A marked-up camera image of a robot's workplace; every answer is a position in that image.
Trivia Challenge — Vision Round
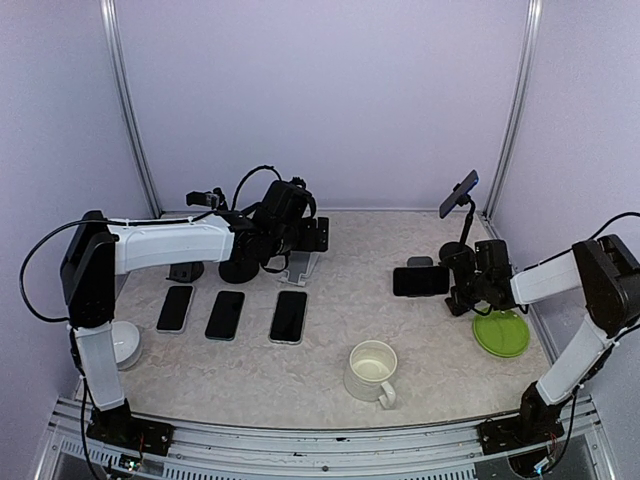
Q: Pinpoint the left aluminium frame post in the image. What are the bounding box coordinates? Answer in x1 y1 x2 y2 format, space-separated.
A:
100 0 163 218

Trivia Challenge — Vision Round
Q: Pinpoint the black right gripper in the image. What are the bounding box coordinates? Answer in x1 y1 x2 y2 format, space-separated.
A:
439 251 491 316

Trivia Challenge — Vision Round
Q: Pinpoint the phone with purple edge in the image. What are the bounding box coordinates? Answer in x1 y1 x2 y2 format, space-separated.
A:
392 266 450 297

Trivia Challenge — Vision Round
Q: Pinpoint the green plate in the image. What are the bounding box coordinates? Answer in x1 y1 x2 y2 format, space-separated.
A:
472 310 531 358

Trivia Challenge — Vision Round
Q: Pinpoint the right aluminium frame post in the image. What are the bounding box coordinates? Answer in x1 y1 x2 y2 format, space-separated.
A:
484 0 544 222

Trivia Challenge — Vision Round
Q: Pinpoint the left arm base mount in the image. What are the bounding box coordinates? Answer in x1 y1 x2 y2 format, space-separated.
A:
86 417 174 457

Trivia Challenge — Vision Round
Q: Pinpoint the blue-edged phone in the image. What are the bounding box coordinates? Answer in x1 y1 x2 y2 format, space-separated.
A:
439 169 479 219

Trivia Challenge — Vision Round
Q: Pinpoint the black round-base phone stand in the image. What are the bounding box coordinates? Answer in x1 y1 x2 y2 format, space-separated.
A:
186 187 259 284

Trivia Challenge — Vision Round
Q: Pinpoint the white ceramic bowl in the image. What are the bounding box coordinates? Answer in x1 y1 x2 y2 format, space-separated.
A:
111 321 142 371

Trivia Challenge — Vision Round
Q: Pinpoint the silver folding phone stand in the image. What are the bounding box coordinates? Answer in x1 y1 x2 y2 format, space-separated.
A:
278 251 319 287

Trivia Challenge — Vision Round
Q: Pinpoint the front aluminium rail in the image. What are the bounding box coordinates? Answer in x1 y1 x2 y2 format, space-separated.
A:
27 396 623 479

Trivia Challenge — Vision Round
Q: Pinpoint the black gooseneck phone stand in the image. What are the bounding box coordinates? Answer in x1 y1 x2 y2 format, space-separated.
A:
439 194 476 261

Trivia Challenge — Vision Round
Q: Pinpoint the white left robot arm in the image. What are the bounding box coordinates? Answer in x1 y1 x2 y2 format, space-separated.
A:
60 178 329 445

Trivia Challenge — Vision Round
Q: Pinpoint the aluminium frame post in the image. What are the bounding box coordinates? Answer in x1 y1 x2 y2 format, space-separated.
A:
100 0 163 218
484 0 544 222

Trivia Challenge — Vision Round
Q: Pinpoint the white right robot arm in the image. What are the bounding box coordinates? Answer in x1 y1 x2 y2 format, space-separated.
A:
465 232 639 424

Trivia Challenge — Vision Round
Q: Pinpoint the small dark folding stand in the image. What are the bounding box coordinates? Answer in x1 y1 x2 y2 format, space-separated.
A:
167 262 204 283

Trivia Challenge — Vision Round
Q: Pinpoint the white ribbed mug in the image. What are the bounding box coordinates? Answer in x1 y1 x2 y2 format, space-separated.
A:
343 340 398 410

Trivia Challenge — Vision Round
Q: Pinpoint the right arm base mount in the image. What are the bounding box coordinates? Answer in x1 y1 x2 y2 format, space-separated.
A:
477 415 565 455

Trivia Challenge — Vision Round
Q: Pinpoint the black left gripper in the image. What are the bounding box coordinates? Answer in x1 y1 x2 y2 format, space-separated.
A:
271 216 330 257

